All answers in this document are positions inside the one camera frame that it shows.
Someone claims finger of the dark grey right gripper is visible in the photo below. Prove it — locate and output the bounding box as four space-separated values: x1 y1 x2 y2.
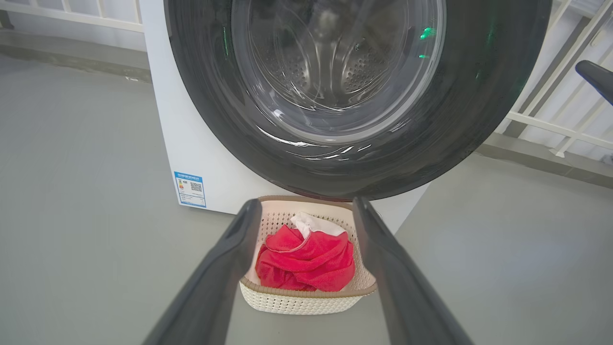
575 60 613 106

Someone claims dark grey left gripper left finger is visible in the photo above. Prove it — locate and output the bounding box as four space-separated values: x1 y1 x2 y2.
144 199 263 345

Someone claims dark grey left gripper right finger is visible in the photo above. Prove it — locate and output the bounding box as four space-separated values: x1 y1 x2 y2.
352 196 475 345

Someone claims red and white garment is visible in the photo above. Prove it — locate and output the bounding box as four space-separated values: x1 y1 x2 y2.
255 211 356 293

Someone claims round glass washing machine door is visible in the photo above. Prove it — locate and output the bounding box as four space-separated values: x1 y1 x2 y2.
163 0 554 202

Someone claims cream perforated laundry basket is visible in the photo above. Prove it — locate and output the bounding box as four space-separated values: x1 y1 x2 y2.
238 195 378 315

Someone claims white front-load washing machine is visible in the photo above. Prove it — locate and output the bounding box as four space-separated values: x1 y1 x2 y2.
139 0 429 235

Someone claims blue energy label sticker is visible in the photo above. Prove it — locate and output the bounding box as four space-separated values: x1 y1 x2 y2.
173 171 207 208

